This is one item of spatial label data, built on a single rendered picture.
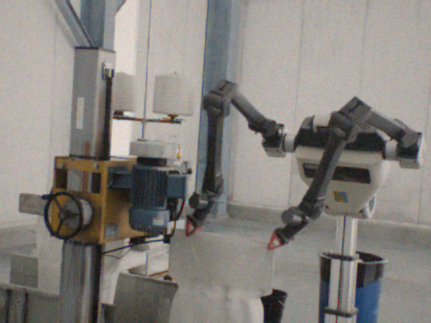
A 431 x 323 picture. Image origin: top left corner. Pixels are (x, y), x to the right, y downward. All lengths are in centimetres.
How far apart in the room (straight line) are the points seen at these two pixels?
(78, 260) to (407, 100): 855
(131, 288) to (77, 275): 83
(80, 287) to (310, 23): 907
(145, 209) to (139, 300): 99
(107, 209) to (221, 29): 920
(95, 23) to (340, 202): 621
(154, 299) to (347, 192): 107
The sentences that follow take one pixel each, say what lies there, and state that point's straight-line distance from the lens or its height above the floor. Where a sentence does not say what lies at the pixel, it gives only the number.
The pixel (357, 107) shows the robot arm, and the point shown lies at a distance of 261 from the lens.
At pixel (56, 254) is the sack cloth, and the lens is 338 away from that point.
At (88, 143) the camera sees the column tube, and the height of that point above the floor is 140.
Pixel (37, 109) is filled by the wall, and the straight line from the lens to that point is 848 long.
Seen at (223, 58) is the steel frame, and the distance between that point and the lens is 1170.
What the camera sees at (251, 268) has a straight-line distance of 291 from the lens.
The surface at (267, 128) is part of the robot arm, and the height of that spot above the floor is 150.
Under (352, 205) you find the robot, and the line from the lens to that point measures 326.
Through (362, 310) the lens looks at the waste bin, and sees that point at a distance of 507.
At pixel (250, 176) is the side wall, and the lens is 1168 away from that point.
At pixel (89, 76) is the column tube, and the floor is 165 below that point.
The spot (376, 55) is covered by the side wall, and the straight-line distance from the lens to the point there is 1108.
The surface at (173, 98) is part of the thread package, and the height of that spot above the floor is 159.
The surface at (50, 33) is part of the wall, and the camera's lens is 865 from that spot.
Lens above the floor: 150
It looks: 3 degrees down
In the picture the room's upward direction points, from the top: 4 degrees clockwise
